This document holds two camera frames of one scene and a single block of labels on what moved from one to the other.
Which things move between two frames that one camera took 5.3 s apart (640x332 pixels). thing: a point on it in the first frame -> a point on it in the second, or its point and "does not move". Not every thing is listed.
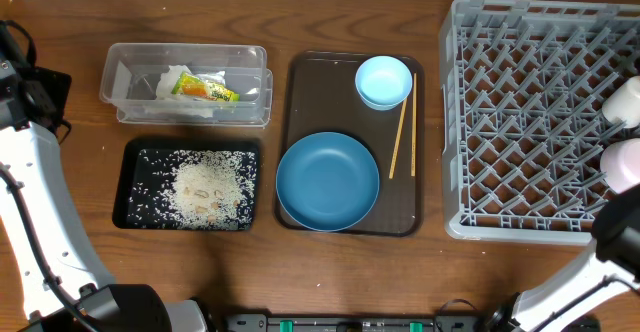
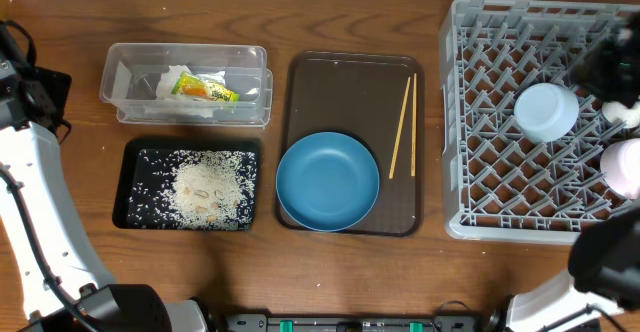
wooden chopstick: x=404 y=106 does not move
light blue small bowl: x=383 y=82 -> x=545 y=111
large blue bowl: x=327 y=181 does not move
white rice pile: x=210 y=188 does not move
